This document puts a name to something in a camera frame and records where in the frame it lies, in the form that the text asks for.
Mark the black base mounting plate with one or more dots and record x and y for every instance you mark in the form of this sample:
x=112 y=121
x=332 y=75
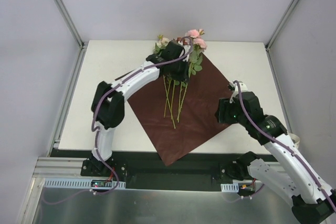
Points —
x=146 y=170

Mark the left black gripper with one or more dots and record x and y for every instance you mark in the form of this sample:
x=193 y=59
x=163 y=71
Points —
x=180 y=69

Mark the left aluminium frame post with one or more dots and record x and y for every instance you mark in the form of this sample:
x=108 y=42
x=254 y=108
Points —
x=69 y=22

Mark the dark red wrapping cloth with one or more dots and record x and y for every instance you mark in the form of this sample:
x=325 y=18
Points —
x=198 y=130

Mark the right aluminium frame post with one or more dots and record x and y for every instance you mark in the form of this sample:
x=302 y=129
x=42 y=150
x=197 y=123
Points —
x=280 y=26

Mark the cream printed ribbon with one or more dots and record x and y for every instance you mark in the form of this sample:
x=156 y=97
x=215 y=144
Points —
x=295 y=139

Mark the orange brown rose stem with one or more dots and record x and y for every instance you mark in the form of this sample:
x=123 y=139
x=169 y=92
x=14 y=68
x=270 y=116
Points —
x=174 y=50

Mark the aluminium front rail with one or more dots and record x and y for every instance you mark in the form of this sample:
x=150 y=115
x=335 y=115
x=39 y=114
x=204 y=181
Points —
x=58 y=167

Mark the mauve rose stem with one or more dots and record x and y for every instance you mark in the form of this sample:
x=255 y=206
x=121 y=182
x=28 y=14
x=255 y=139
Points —
x=171 y=97

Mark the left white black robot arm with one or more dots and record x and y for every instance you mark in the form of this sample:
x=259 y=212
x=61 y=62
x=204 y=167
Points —
x=109 y=99

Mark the small pink rose stem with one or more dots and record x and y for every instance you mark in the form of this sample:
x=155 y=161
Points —
x=199 y=46

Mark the white rose stem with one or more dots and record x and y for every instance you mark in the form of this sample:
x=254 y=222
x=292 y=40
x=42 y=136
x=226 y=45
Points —
x=160 y=45

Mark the aluminium frame post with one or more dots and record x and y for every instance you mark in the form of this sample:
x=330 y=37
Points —
x=69 y=22
x=280 y=26

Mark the left white cable duct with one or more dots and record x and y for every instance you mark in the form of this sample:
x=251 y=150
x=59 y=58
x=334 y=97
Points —
x=70 y=183

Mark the light pink rose stem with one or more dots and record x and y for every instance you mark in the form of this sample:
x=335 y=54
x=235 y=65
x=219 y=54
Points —
x=182 y=93

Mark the white cable duct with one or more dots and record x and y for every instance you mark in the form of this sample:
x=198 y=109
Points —
x=230 y=188
x=70 y=183

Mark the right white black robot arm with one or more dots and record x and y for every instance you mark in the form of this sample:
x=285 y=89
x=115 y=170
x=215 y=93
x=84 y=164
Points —
x=312 y=199

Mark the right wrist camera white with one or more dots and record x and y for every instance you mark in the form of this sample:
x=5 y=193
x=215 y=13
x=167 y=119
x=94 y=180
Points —
x=237 y=88

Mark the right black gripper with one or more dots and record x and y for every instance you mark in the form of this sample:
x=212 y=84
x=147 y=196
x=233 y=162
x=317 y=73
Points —
x=223 y=114

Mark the right white cable duct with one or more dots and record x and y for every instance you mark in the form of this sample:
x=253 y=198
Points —
x=230 y=188

